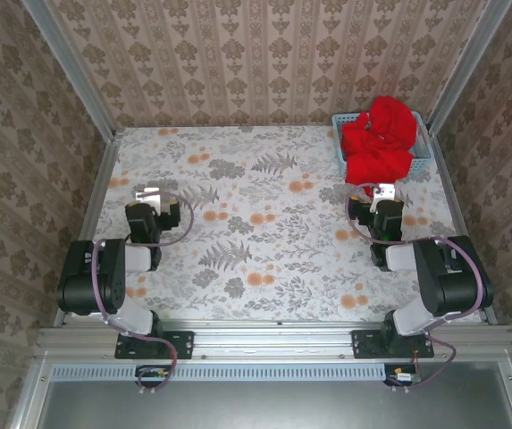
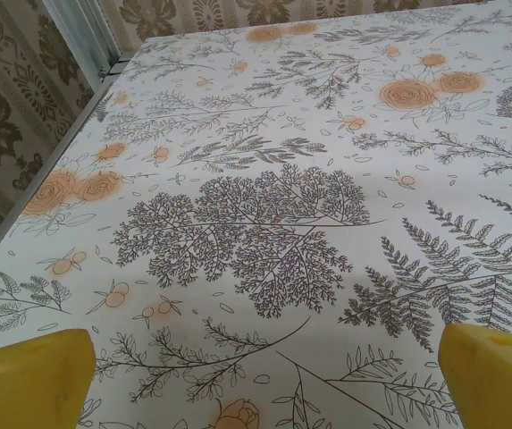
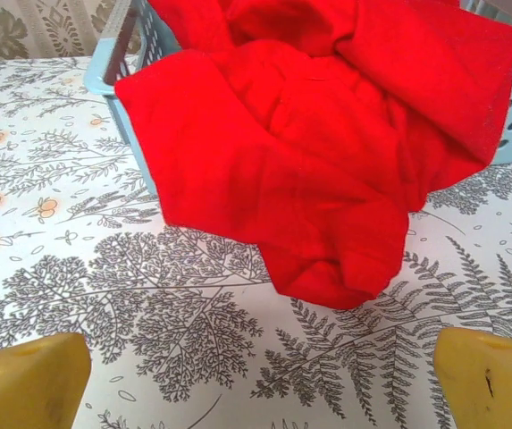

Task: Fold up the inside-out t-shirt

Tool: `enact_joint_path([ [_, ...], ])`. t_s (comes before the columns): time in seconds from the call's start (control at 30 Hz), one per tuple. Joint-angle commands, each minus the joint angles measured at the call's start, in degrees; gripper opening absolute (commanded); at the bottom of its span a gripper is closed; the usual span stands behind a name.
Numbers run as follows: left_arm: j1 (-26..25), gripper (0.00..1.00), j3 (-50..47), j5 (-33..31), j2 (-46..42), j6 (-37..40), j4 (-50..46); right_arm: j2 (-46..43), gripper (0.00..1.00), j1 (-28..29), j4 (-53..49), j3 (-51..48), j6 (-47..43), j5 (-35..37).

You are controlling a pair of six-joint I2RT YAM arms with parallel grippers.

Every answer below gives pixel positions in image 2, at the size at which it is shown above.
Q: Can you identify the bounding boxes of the aluminium table side rail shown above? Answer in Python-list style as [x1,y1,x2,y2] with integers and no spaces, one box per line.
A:
[0,66,125,281]

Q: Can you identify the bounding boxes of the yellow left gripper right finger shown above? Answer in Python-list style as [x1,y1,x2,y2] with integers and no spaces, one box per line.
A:
[438,322,512,429]

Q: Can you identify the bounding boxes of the floral patterned table cover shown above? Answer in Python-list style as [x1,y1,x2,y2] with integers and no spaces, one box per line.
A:
[0,0,512,429]

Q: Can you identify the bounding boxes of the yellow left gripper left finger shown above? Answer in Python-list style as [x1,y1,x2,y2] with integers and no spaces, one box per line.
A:
[0,329,96,429]

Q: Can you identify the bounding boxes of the aluminium frame post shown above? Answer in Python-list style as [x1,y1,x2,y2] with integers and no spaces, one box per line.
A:
[40,0,125,77]

